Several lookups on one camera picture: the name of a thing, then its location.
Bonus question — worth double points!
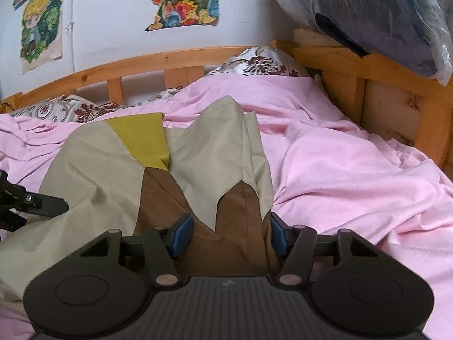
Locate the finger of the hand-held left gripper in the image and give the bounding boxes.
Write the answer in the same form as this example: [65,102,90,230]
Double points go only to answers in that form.
[0,170,70,218]
[0,213,28,233]

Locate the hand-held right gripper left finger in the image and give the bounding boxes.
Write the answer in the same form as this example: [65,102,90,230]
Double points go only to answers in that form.
[81,213,195,288]

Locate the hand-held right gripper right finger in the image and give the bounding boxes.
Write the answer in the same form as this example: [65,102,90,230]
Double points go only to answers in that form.
[270,212,381,287]

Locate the yellow brown beige garment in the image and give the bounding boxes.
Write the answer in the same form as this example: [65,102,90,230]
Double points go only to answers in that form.
[0,95,284,303]

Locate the pink blanket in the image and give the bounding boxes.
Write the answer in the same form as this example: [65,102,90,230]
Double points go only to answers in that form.
[0,75,453,340]

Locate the floral pillow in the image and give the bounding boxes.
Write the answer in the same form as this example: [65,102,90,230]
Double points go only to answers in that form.
[141,86,185,106]
[204,46,311,78]
[10,93,125,124]

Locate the plastic-wrapped dark bundle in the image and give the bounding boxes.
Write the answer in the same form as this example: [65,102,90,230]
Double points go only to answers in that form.
[261,0,453,86]

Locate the green cartoon wall poster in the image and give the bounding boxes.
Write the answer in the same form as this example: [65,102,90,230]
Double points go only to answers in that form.
[13,0,69,76]

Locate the white wall cable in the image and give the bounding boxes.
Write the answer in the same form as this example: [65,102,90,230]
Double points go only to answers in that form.
[65,0,78,73]

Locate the colourful cartoon wall poster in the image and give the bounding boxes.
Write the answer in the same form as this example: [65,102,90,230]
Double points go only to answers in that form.
[137,0,221,33]

